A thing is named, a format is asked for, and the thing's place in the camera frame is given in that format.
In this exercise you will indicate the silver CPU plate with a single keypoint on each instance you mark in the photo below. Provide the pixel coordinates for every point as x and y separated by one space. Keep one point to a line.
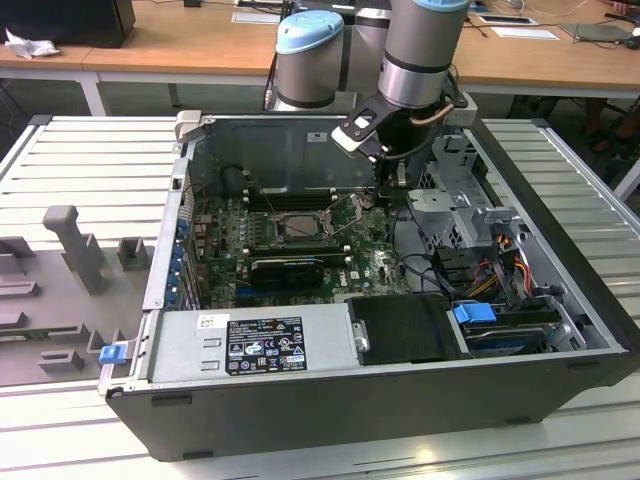
300 226

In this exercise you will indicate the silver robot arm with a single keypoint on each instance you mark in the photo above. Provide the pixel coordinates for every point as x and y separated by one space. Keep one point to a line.
420 50

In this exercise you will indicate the CPU socket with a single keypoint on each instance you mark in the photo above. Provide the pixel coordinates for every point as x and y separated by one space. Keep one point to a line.
276 229

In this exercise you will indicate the silver drive cage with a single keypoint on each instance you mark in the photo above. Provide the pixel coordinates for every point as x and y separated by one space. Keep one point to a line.
450 210

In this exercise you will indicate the green motherboard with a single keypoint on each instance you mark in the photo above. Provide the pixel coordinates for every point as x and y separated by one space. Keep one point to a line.
370 265

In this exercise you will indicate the black graphics card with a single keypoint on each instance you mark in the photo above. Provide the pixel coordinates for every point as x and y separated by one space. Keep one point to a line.
285 272

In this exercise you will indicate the black plastic shroud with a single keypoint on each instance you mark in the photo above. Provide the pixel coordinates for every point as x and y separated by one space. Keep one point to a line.
400 325

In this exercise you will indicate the person's legs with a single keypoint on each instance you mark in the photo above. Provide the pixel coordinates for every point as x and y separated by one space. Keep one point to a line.
597 117

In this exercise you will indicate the dark laptop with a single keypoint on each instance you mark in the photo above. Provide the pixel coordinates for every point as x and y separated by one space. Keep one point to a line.
595 32

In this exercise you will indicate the grey case hinge latch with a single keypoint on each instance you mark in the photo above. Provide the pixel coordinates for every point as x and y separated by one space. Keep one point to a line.
189 125

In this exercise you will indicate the hard disk in blue carrier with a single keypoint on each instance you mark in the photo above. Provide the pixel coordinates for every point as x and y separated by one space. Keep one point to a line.
500 330

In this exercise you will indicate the wooden desk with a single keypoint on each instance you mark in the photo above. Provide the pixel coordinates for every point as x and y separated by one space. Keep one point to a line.
190 45

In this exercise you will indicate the black open PC case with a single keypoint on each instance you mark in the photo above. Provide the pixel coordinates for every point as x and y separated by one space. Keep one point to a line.
350 415

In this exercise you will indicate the grey power supply unit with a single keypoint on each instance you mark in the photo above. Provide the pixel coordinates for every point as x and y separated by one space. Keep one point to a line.
180 345

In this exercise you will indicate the black box on desk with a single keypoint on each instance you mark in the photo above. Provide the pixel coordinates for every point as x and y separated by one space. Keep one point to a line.
65 20

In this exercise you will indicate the grey parts rack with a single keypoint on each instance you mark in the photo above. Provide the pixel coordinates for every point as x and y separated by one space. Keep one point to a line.
75 280

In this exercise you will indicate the blue case latch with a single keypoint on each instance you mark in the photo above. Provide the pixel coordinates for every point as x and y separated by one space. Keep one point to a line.
112 354

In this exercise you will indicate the crumpled white paper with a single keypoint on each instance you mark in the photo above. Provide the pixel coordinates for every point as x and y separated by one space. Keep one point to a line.
30 45

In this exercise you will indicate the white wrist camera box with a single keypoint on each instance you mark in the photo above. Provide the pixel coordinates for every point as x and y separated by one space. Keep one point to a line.
350 137

